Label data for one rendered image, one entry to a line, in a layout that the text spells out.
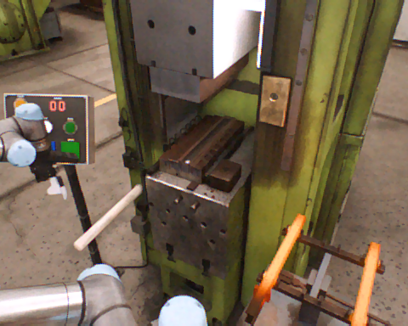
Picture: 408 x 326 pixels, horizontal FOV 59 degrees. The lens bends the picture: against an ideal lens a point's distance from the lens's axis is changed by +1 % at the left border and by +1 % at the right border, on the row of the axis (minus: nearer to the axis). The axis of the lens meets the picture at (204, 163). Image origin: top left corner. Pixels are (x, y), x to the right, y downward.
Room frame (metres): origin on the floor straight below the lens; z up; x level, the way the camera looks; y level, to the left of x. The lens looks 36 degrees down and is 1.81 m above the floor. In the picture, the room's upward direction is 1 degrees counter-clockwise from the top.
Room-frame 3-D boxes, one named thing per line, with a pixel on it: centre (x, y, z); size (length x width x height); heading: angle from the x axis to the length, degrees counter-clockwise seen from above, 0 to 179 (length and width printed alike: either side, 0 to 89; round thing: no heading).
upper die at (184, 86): (1.33, 0.00, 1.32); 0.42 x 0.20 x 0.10; 151
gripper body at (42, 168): (1.04, 0.57, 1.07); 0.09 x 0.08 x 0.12; 126
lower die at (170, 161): (1.33, 0.00, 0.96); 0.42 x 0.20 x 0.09; 151
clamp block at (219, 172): (1.11, -0.09, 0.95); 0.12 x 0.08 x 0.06; 151
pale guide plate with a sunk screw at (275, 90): (1.10, -0.24, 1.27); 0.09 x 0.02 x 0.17; 61
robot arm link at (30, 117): (1.04, 0.57, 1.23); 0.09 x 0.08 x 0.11; 134
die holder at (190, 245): (1.31, -0.06, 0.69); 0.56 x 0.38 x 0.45; 151
